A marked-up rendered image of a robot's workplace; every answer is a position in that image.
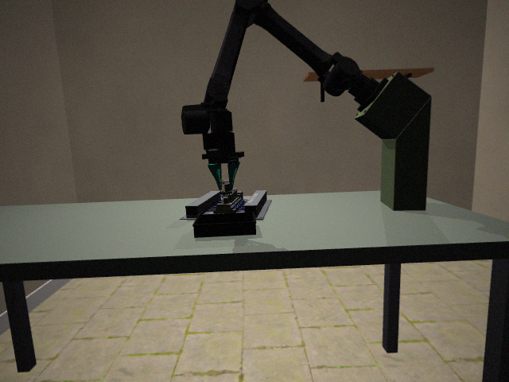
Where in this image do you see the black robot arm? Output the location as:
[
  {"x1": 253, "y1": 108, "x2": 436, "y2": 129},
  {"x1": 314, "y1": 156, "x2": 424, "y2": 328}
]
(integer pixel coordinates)
[{"x1": 181, "y1": 0, "x2": 389, "y2": 159}]

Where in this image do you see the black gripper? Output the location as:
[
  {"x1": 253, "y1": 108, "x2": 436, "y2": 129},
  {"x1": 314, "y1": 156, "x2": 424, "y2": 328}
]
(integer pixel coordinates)
[{"x1": 202, "y1": 151, "x2": 244, "y2": 190}]

